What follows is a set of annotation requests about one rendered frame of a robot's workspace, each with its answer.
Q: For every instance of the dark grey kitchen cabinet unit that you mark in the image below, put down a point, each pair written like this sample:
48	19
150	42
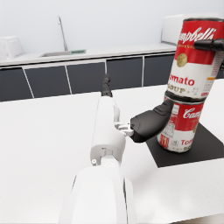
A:
84	76

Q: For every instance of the silver kitchen faucet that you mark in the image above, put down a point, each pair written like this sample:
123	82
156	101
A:
62	33

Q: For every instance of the pale air fryer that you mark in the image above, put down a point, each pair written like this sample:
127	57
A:
170	27

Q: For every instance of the green sponge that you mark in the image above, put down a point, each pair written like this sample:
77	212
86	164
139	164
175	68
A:
78	51

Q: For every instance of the red Campbell's tomato soup can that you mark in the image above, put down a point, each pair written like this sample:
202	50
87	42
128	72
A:
192	67
182	128

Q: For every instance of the white toaster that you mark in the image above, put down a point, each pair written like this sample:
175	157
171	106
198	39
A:
10	47

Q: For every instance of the dark grey square mat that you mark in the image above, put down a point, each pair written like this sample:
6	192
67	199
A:
204	145

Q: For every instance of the steel kitchen sink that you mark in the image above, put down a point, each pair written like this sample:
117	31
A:
57	54

